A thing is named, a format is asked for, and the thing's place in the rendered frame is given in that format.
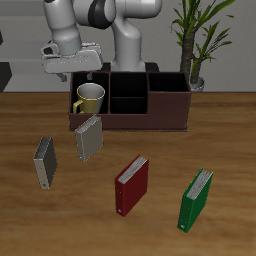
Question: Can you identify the dark grey-yellow book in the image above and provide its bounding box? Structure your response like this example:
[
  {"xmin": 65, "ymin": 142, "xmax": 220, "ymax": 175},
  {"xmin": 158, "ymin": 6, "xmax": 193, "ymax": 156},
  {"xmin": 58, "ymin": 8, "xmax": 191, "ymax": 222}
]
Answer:
[{"xmin": 33, "ymin": 135, "xmax": 59, "ymax": 191}]

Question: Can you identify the green book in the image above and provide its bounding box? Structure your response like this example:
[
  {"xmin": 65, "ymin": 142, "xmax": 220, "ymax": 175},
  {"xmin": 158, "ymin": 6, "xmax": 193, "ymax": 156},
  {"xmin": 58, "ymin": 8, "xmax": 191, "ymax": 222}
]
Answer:
[{"xmin": 176, "ymin": 167, "xmax": 215, "ymax": 234}]

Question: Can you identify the dark brown desk caddy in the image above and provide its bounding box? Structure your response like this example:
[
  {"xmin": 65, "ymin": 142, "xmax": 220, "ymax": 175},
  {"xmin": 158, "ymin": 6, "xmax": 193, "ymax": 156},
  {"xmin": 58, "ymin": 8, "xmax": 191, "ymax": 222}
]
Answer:
[{"xmin": 68, "ymin": 70, "xmax": 193, "ymax": 133}]

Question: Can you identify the black box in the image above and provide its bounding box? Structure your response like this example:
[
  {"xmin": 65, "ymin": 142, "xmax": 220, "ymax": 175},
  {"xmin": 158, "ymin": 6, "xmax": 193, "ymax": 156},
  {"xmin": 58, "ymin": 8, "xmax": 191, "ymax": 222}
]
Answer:
[{"xmin": 0, "ymin": 61, "xmax": 14, "ymax": 93}]

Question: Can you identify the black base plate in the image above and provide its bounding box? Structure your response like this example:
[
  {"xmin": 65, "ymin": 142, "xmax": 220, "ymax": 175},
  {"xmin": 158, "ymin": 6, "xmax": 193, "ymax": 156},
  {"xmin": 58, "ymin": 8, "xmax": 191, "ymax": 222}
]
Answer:
[{"xmin": 100, "ymin": 61, "xmax": 161, "ymax": 73}]

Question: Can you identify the red book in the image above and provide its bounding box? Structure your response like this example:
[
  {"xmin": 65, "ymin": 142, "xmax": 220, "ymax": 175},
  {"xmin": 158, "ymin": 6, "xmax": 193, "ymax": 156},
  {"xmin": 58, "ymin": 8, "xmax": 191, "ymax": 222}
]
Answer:
[{"xmin": 114, "ymin": 153, "xmax": 150, "ymax": 218}]

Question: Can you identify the white-yellow mug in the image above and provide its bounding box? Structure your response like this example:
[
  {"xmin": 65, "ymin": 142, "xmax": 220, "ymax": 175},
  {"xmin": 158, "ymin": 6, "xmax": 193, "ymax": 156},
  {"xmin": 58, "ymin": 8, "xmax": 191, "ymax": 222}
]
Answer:
[{"xmin": 72, "ymin": 82, "xmax": 107, "ymax": 115}]

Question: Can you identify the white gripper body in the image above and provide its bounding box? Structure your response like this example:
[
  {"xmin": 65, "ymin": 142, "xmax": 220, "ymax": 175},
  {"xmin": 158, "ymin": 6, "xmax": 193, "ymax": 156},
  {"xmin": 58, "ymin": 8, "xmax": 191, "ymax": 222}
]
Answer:
[{"xmin": 41, "ymin": 42, "xmax": 105, "ymax": 75}]

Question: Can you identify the green pot plant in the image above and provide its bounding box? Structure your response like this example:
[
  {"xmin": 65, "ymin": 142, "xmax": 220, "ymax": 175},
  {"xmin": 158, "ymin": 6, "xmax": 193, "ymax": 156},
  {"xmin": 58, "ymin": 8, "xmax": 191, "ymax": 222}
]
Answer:
[{"xmin": 170, "ymin": 0, "xmax": 237, "ymax": 94}]

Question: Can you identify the pale grey-yellow book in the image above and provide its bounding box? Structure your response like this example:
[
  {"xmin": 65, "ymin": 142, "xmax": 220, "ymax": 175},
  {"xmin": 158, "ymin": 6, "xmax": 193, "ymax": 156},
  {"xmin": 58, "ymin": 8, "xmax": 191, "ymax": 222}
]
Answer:
[{"xmin": 74, "ymin": 113, "xmax": 105, "ymax": 163}]

